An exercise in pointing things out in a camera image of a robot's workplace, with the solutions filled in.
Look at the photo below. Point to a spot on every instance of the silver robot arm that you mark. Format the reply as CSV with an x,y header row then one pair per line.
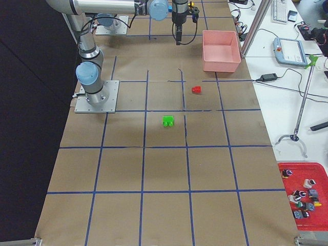
x,y
108,20
89,71

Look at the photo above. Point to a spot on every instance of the white keyboard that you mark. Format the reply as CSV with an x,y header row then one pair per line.
x,y
279,12

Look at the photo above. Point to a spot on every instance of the red toy block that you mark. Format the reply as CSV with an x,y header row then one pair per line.
x,y
196,90

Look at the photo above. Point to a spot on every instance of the green toy block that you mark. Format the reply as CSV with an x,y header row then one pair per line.
x,y
168,120

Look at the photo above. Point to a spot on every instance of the teach pendant tablet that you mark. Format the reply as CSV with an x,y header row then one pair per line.
x,y
289,52

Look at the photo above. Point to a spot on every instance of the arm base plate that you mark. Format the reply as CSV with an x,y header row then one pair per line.
x,y
122,30
104,101

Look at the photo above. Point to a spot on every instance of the aluminium frame post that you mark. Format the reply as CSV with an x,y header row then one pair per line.
x,y
259,16

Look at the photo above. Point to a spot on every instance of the red tray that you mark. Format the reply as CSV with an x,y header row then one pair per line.
x,y
306,187

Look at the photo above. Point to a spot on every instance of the black power adapter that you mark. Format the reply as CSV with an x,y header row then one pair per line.
x,y
268,77

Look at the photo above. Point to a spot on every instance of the pink plastic box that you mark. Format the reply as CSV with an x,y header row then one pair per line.
x,y
220,51

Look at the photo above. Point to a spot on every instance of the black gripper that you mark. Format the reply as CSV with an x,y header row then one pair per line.
x,y
178,16

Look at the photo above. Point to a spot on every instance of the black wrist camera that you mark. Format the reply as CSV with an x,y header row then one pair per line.
x,y
193,11

